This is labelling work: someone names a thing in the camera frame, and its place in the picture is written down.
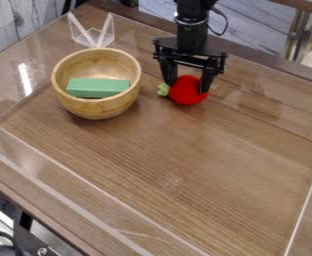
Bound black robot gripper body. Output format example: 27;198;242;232
153;37;228;74

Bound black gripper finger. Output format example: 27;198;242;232
198;66;218;94
160;59;177;86

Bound red plush fruit green leaf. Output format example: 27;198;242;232
157;75;208;106

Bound wooden bowl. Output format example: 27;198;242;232
50;48;141;120

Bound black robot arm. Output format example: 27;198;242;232
153;0;229;94

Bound green rectangular block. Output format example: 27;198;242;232
66;78;130;98

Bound metal table leg background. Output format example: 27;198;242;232
284;10;312;63

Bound black table frame bracket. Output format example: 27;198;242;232
13;211;59;256

